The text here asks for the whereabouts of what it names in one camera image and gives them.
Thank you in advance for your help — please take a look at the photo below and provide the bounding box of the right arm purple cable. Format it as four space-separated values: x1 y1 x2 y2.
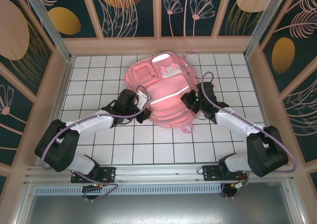
201 71 298 200

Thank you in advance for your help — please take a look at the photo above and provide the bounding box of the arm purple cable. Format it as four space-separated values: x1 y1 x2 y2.
201 71 298 200
39 85 152 202

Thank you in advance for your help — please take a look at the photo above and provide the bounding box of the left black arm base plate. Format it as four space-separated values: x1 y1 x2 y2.
71 167 116 184

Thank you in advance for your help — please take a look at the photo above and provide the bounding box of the grey slotted cable duct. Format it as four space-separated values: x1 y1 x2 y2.
33 184 223 195

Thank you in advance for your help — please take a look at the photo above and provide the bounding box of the aluminium frame post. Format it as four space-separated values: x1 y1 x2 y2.
244 0 289 58
19 0 75 61

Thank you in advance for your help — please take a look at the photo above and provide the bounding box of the left aluminium frame post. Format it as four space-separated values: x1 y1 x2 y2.
19 0 75 61

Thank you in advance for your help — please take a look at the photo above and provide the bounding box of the grey metal sheet panel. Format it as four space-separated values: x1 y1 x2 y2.
14 193 303 224

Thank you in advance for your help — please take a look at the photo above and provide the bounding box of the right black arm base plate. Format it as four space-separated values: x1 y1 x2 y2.
202 165 248 181

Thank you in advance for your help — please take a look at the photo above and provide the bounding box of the right aluminium frame post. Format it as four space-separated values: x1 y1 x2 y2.
244 0 289 58

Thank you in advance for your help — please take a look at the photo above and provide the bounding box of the pink backpack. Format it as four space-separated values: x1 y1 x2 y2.
124 48 216 134

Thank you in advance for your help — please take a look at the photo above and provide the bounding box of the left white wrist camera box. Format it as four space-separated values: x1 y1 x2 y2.
136 90 151 110

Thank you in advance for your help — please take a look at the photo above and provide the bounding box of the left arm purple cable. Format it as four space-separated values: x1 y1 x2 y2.
39 85 152 202

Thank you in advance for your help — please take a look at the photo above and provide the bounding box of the aluminium mounting rail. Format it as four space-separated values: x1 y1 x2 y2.
23 162 294 185

